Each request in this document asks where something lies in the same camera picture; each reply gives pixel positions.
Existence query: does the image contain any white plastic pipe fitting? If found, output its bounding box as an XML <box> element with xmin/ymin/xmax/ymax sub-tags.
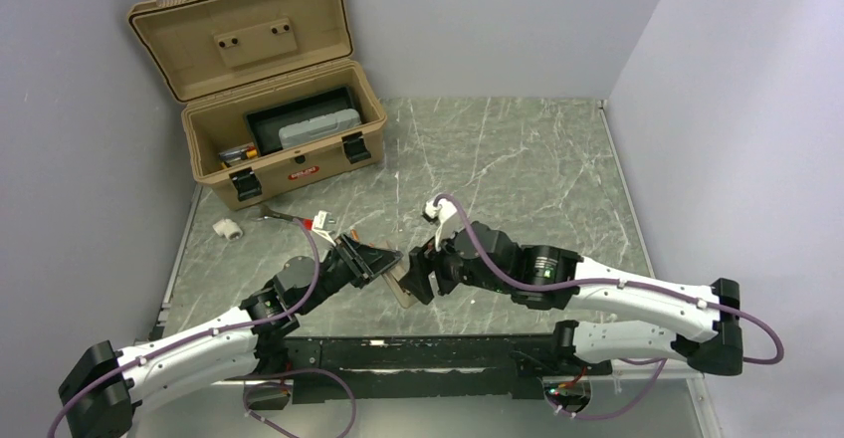
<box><xmin>212</xmin><ymin>218</ymin><xmax>243</xmax><ymax>241</ymax></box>

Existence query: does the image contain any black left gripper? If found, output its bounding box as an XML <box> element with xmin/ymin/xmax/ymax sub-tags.
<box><xmin>298</xmin><ymin>232</ymin><xmax>402</xmax><ymax>315</ymax></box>

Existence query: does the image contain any tan plastic toolbox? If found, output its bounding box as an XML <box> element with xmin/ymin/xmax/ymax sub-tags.
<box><xmin>127</xmin><ymin>0</ymin><xmax>387</xmax><ymax>210</ymax></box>

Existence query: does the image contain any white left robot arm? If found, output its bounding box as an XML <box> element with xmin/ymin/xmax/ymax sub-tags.
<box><xmin>48</xmin><ymin>234</ymin><xmax>403</xmax><ymax>437</ymax></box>

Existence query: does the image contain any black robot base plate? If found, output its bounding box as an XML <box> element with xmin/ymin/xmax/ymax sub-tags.
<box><xmin>245</xmin><ymin>333</ymin><xmax>612</xmax><ymax>404</ymax></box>

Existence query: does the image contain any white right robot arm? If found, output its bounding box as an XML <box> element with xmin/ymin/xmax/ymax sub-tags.
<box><xmin>398</xmin><ymin>222</ymin><xmax>743</xmax><ymax>376</ymax></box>

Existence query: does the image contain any white remote control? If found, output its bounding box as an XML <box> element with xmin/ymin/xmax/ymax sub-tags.
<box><xmin>381</xmin><ymin>256</ymin><xmax>418</xmax><ymax>309</ymax></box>

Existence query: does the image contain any black tray in toolbox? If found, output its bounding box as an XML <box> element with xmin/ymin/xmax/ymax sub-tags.
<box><xmin>244</xmin><ymin>87</ymin><xmax>363</xmax><ymax>155</ymax></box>

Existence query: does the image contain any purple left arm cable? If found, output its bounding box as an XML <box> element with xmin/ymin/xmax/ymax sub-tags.
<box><xmin>46</xmin><ymin>218</ymin><xmax>357</xmax><ymax>438</ymax></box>

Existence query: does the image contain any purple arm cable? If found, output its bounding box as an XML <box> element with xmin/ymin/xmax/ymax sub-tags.
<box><xmin>433</xmin><ymin>193</ymin><xmax>786</xmax><ymax>422</ymax></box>
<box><xmin>46</xmin><ymin>218</ymin><xmax>357</xmax><ymax>438</ymax></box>

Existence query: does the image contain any pack of batteries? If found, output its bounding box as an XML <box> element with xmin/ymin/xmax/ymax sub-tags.
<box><xmin>218</xmin><ymin>143</ymin><xmax>259</xmax><ymax>168</ymax></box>

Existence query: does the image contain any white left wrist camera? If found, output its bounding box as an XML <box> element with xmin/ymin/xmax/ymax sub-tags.
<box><xmin>311</xmin><ymin>210</ymin><xmax>336</xmax><ymax>235</ymax></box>

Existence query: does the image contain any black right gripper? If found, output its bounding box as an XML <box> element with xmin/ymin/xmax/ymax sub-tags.
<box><xmin>399</xmin><ymin>217</ymin><xmax>512</xmax><ymax>303</ymax></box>

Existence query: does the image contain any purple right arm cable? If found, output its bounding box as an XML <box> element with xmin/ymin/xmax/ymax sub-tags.
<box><xmin>433</xmin><ymin>193</ymin><xmax>786</xmax><ymax>422</ymax></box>

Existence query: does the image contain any silver open-end wrench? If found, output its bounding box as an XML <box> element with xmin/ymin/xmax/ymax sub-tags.
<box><xmin>254</xmin><ymin>203</ymin><xmax>313</xmax><ymax>230</ymax></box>

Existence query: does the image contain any grey plastic case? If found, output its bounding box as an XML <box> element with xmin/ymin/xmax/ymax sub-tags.
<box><xmin>278</xmin><ymin>109</ymin><xmax>361</xmax><ymax>149</ymax></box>

